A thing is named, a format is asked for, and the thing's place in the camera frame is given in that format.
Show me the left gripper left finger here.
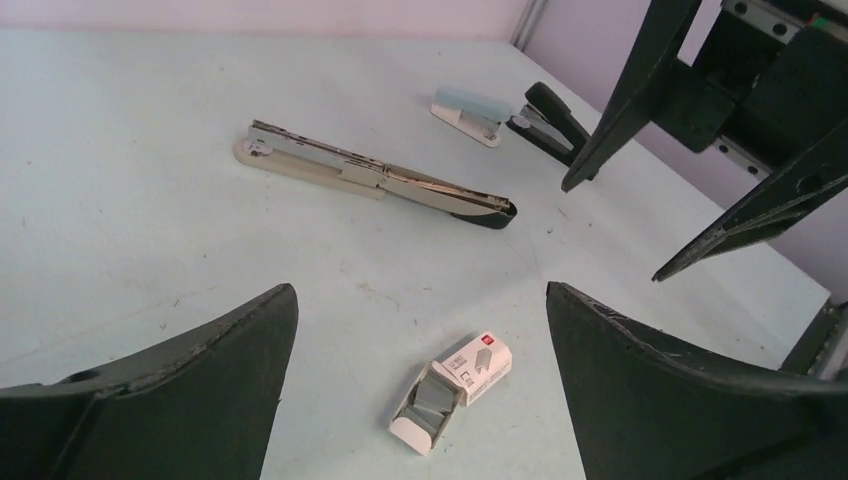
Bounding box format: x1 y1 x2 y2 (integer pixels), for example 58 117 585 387
1 284 298 479

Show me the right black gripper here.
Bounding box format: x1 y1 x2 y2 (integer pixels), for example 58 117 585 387
561 0 847 282

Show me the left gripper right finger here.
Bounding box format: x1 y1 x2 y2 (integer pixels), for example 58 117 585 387
546 282 847 479

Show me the white staple box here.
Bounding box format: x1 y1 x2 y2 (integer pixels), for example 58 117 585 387
431 331 513 407

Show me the light blue stapler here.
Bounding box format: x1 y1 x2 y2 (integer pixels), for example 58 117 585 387
430 85 512 148

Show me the beige black long stapler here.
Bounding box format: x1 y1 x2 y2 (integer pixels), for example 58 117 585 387
233 120 518 230

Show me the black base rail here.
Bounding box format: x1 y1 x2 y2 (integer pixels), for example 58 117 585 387
779 300 847 382

